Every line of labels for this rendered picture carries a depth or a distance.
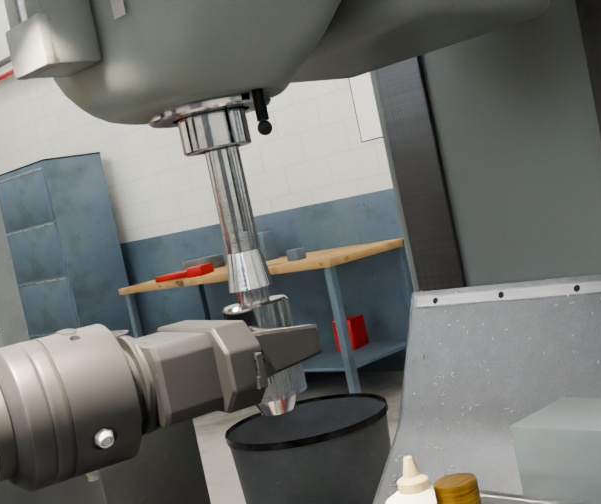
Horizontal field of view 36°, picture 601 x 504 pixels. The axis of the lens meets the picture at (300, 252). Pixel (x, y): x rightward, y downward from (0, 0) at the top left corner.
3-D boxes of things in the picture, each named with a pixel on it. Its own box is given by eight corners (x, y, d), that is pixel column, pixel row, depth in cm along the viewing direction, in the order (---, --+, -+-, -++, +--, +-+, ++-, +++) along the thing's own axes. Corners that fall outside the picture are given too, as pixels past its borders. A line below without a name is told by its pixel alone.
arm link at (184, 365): (251, 291, 58) (65, 338, 51) (282, 441, 58) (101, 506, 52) (170, 295, 68) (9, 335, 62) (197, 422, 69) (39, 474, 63)
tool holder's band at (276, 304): (297, 309, 63) (294, 295, 63) (230, 325, 62) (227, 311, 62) (282, 306, 68) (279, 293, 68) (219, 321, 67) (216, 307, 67)
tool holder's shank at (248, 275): (281, 297, 64) (246, 137, 63) (236, 308, 63) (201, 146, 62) (271, 295, 67) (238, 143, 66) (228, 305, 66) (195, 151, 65)
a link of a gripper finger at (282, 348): (318, 360, 64) (241, 384, 61) (309, 315, 64) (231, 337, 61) (331, 361, 63) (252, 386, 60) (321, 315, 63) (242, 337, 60)
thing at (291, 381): (314, 388, 63) (297, 309, 63) (247, 405, 62) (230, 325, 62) (297, 379, 68) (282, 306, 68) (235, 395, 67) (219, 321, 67)
